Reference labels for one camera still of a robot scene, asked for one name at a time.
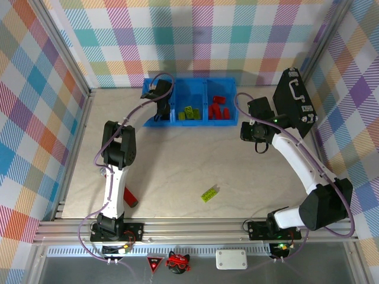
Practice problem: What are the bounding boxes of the blue three-compartment bin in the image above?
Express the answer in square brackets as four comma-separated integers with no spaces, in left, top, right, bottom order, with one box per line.
[142,77,239,127]

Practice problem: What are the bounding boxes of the long red block black end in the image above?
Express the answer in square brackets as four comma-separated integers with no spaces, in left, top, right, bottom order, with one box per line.
[123,186,139,208]

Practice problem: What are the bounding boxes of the small electronics connector board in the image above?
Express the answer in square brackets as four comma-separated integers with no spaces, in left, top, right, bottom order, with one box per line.
[269,242,293,257]
[102,244,133,257]

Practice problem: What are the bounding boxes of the white rectangular box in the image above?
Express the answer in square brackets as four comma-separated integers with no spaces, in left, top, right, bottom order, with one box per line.
[215,249,248,270]

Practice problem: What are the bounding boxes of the white slotted metal strip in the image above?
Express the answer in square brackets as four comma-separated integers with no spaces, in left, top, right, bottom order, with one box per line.
[47,247,273,257]

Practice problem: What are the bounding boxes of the black cat figure red glasses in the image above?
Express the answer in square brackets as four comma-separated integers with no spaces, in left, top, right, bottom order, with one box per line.
[165,250,192,275]

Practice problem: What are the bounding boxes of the red triangle sticker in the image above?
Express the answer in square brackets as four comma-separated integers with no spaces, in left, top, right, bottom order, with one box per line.
[146,256,163,273]

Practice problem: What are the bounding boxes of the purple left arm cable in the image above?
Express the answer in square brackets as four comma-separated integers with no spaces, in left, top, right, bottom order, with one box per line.
[77,72,175,276]

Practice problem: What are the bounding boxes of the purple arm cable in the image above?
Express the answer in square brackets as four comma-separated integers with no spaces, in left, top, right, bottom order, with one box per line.
[235,92,356,264]
[77,72,175,276]

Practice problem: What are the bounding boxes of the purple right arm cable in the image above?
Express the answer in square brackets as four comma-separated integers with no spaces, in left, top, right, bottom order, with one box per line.
[235,92,356,264]

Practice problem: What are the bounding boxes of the black briefcase silver handle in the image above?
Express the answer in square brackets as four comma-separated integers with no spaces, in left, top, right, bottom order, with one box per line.
[272,67,319,139]

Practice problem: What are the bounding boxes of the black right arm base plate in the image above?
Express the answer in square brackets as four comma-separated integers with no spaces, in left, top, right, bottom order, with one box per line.
[248,221,302,240]

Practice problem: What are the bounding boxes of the aluminium frame rail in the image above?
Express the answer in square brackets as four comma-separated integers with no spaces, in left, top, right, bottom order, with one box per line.
[32,218,359,246]

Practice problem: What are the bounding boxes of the aluminium frame upright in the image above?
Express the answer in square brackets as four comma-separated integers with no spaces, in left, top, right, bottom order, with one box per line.
[301,0,356,76]
[29,0,90,99]

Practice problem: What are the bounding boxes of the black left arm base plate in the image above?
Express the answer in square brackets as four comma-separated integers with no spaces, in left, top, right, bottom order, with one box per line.
[90,223,144,242]

